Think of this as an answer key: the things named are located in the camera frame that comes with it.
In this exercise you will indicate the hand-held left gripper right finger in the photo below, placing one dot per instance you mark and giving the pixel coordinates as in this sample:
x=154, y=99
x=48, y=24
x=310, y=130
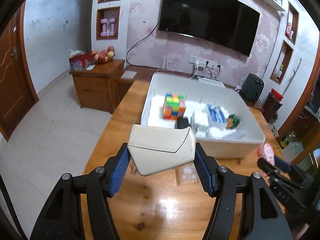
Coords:
x=203, y=172

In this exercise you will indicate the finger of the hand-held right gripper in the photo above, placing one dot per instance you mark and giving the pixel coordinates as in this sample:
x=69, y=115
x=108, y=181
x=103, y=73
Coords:
x=275, y=171
x=282, y=163

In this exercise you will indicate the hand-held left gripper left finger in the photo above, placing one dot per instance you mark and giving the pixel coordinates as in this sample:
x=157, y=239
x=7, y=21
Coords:
x=120, y=170

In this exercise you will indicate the pink round case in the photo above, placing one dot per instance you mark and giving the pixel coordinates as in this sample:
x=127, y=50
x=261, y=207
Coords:
x=266, y=152

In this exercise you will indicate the white plastic storage box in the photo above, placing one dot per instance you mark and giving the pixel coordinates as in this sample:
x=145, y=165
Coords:
x=225, y=150

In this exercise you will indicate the cream folding glasses case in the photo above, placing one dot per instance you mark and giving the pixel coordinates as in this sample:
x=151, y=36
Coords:
x=160, y=150

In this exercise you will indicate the white small box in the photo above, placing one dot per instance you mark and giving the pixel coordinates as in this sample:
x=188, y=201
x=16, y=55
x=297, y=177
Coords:
x=200, y=122

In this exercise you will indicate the blue label floss box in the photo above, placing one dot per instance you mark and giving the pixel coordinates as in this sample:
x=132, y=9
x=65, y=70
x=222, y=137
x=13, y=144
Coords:
x=216, y=115

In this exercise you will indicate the green cube box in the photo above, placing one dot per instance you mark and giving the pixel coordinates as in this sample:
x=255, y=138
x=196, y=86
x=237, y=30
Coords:
x=234, y=121

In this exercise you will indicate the multicolour puzzle cube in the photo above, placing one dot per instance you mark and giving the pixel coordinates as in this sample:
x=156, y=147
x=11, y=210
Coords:
x=172, y=105

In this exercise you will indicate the yellow label bottle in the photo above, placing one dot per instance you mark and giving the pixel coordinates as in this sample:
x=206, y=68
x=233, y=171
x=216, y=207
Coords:
x=287, y=141

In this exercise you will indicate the black small case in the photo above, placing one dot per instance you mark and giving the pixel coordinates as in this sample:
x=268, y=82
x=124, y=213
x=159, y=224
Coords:
x=183, y=123

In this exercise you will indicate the red lid jar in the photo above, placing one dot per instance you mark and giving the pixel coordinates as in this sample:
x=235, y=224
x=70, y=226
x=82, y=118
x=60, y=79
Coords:
x=273, y=103

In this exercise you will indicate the low wooden television bench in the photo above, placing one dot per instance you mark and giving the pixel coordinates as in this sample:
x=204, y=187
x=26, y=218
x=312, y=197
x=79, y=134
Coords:
x=125, y=87

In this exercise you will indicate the wooden side cabinet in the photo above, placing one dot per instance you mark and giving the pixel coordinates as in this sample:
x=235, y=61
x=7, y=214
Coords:
x=97, y=87

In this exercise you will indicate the red tissue box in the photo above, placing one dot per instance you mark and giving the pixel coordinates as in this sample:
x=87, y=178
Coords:
x=80, y=61

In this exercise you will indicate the bowl of fruit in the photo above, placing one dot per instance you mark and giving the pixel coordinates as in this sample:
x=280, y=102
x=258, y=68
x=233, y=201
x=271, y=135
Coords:
x=103, y=55

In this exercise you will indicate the brown wooden door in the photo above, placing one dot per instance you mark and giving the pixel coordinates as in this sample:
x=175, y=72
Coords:
x=12, y=80

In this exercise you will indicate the pink dumbbell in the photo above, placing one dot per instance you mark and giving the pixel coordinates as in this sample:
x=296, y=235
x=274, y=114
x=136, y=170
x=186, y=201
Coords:
x=103, y=27
x=111, y=27

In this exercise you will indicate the white wall socket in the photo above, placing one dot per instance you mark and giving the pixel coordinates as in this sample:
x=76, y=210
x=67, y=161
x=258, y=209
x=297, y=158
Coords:
x=203, y=61

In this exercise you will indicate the black wall television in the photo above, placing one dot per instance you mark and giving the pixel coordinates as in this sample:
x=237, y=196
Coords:
x=207, y=15

